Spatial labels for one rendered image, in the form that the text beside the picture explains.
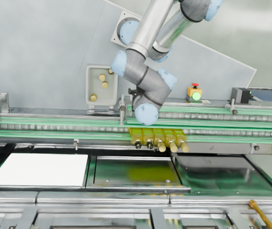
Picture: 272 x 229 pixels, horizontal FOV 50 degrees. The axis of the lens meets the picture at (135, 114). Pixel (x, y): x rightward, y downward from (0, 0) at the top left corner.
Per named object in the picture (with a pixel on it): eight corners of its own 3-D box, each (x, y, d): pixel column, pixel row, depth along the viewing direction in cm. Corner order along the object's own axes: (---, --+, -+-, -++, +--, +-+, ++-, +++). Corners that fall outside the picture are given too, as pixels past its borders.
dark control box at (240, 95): (229, 99, 179) (235, 103, 171) (231, 87, 176) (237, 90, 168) (242, 100, 180) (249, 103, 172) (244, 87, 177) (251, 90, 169)
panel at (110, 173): (9, 156, 155) (-18, 192, 123) (9, 151, 154) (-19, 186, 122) (175, 160, 163) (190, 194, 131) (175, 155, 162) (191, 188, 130)
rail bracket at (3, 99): (5, 111, 167) (-11, 124, 146) (3, 82, 162) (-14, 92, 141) (14, 111, 168) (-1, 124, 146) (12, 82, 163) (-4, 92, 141)
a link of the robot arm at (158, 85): (153, 63, 92) (135, 92, 94) (181, 81, 94) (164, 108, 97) (150, 60, 99) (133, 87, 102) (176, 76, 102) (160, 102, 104)
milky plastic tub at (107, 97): (86, 101, 172) (85, 105, 164) (87, 63, 165) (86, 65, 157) (116, 102, 174) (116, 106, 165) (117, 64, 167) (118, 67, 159)
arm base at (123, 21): (123, 12, 156) (123, 12, 146) (148, 24, 159) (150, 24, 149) (112, 38, 160) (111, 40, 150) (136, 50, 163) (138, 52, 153)
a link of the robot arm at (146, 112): (165, 110, 95) (151, 131, 97) (160, 102, 106) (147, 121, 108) (144, 98, 94) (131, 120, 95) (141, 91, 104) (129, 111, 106)
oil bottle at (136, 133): (129, 132, 167) (131, 147, 146) (130, 123, 165) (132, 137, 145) (139, 132, 167) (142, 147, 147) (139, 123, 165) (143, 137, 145)
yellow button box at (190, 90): (186, 97, 176) (189, 101, 169) (187, 86, 174) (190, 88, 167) (197, 98, 177) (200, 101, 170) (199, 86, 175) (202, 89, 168)
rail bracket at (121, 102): (118, 120, 163) (118, 128, 152) (119, 91, 158) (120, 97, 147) (123, 120, 164) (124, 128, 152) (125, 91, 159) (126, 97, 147)
